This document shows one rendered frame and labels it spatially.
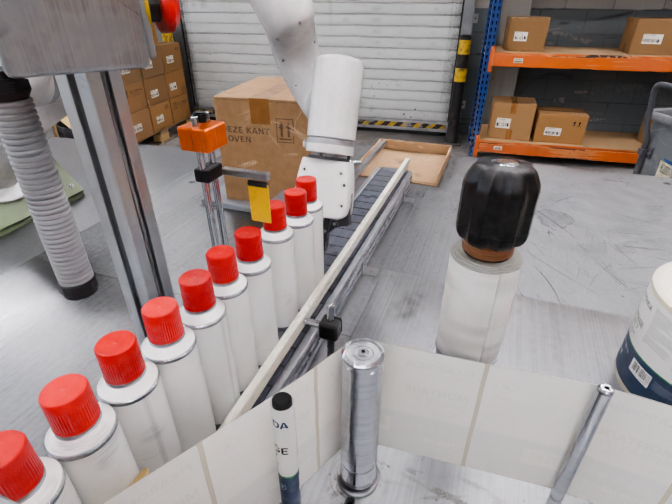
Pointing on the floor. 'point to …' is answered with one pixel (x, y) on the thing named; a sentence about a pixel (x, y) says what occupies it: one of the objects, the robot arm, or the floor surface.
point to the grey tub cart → (656, 139)
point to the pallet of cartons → (158, 94)
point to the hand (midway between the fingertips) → (319, 243)
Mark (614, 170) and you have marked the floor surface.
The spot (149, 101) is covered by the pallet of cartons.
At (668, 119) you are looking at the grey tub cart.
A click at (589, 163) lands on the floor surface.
